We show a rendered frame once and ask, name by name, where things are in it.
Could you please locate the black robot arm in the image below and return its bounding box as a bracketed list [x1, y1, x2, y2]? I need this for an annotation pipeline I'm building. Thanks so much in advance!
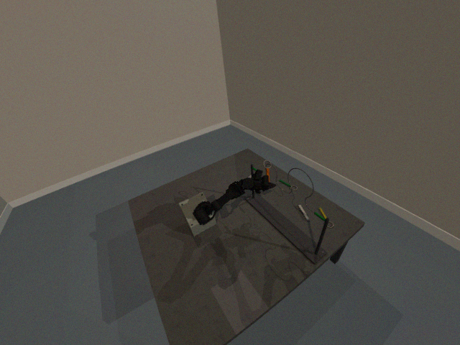
[192, 170, 263, 225]

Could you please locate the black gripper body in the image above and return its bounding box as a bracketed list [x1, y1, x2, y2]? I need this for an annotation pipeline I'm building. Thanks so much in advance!
[250, 175, 270, 193]

